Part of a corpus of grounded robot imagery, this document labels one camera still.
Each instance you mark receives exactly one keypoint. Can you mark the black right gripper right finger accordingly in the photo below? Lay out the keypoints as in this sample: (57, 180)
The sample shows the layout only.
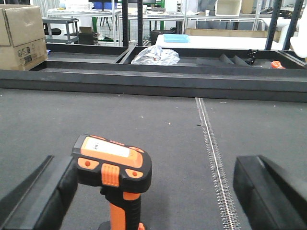
(271, 197)

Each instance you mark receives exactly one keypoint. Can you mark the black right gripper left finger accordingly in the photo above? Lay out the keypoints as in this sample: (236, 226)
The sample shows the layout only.
(41, 201)

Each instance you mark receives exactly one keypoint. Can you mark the orange black barcode scanner gun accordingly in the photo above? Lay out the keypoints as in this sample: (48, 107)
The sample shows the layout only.
(123, 172)

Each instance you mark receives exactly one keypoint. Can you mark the metal zipper belt seam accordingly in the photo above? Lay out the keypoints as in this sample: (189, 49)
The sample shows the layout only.
(227, 208)

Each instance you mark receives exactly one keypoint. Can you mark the small orange black tool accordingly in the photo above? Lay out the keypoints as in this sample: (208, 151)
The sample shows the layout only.
(277, 65)

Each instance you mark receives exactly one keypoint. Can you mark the black clamp tool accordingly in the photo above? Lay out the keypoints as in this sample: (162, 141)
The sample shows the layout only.
(251, 56)

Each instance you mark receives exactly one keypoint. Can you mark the large stacked cardboard boxes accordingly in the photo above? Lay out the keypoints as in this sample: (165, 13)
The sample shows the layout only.
(22, 37)

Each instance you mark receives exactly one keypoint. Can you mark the grey metal utility cart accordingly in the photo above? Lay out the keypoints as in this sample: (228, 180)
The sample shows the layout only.
(61, 30)

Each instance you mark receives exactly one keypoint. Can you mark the crumpled clear plastic bag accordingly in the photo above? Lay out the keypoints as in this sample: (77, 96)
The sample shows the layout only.
(156, 55)

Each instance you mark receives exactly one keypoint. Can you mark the light blue plastic tray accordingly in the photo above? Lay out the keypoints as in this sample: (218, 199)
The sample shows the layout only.
(176, 38)

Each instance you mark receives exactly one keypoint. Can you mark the white metal shelving table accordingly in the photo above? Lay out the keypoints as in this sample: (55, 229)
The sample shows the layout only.
(168, 16)

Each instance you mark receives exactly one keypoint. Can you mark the black raised conveyor rail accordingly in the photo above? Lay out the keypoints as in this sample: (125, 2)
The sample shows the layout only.
(204, 73)

